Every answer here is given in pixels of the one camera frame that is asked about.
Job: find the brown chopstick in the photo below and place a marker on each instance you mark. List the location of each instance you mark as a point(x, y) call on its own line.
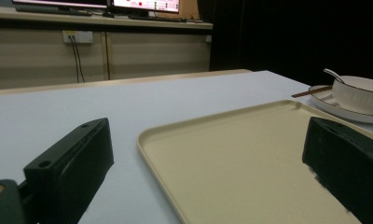
point(312, 91)

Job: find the white plate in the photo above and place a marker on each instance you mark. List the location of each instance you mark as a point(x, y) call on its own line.
point(334, 104)

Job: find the beige plastic tray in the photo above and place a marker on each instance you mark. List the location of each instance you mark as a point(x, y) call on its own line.
point(237, 161)

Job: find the computer monitor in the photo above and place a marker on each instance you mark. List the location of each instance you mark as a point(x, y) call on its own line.
point(63, 3)
point(144, 4)

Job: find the black keyboard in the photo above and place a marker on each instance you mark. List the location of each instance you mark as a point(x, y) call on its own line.
point(51, 11)
point(159, 18)

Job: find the white ribbed bowl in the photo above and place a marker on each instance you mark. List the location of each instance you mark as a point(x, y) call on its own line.
point(360, 93)

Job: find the white spoon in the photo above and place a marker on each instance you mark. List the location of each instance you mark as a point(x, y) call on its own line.
point(334, 74)

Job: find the black curtain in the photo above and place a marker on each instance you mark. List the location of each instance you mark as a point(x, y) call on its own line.
point(299, 37)

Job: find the black computer mouse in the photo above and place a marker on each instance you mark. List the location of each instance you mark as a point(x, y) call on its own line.
point(108, 14)

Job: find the beige desk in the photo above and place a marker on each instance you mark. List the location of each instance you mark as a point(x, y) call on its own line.
point(100, 49)

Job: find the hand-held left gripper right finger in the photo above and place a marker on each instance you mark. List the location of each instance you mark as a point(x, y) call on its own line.
point(346, 161)

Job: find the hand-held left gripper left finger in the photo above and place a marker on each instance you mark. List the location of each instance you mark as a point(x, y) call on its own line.
point(72, 168)

